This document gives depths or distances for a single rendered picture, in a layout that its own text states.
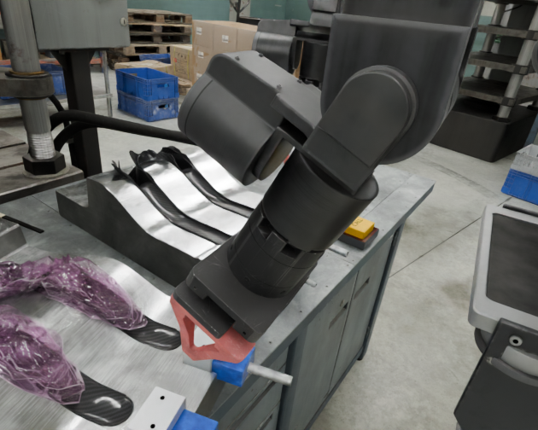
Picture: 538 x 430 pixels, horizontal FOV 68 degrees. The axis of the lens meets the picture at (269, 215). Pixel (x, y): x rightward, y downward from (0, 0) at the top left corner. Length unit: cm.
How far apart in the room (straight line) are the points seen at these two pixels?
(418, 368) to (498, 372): 141
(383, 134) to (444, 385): 166
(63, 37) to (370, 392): 154
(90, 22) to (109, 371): 104
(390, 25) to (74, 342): 47
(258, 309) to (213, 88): 15
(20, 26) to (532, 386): 110
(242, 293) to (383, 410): 138
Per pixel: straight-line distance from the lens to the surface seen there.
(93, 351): 54
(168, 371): 52
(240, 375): 50
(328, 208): 23
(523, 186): 378
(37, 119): 116
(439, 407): 173
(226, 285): 28
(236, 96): 25
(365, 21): 20
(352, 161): 20
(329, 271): 78
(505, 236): 53
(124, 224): 76
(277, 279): 27
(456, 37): 19
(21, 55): 113
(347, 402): 161
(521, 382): 41
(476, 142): 458
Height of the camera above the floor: 125
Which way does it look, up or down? 29 degrees down
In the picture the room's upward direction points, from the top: 6 degrees clockwise
